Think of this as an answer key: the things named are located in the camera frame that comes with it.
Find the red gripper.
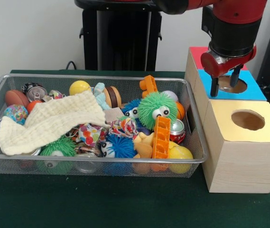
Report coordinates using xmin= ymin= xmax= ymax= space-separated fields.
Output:
xmin=200 ymin=45 xmax=257 ymax=97

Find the green spiky toy with eyes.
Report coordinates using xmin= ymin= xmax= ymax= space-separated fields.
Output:
xmin=137 ymin=92 xmax=178 ymax=131

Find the cream knitted cloth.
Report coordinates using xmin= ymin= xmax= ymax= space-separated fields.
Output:
xmin=0 ymin=91 xmax=109 ymax=156

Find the wooden box with three holes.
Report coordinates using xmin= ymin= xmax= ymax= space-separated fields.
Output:
xmin=184 ymin=46 xmax=270 ymax=193

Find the silver mesh bin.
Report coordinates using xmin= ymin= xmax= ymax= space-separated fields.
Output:
xmin=0 ymin=73 xmax=208 ymax=179

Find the orange toy basketball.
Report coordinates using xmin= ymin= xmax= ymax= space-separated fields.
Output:
xmin=175 ymin=101 xmax=186 ymax=120

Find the orange plastic building block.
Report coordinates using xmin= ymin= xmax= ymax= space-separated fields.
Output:
xmin=139 ymin=75 xmax=158 ymax=98
xmin=151 ymin=115 xmax=171 ymax=159

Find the yellow ball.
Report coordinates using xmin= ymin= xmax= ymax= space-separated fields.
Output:
xmin=69 ymin=80 xmax=92 ymax=96
xmin=168 ymin=146 xmax=194 ymax=175

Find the blue spiky toy with eyes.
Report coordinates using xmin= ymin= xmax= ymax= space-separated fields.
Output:
xmin=101 ymin=134 xmax=138 ymax=159

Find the dark green table cloth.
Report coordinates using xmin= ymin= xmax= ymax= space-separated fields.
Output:
xmin=0 ymin=69 xmax=270 ymax=228

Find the colourful globe ball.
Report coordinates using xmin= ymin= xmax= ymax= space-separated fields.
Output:
xmin=3 ymin=104 xmax=28 ymax=125

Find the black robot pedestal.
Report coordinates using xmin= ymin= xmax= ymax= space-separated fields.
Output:
xmin=74 ymin=0 xmax=175 ymax=71

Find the black cable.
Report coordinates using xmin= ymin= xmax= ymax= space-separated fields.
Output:
xmin=65 ymin=60 xmax=86 ymax=71

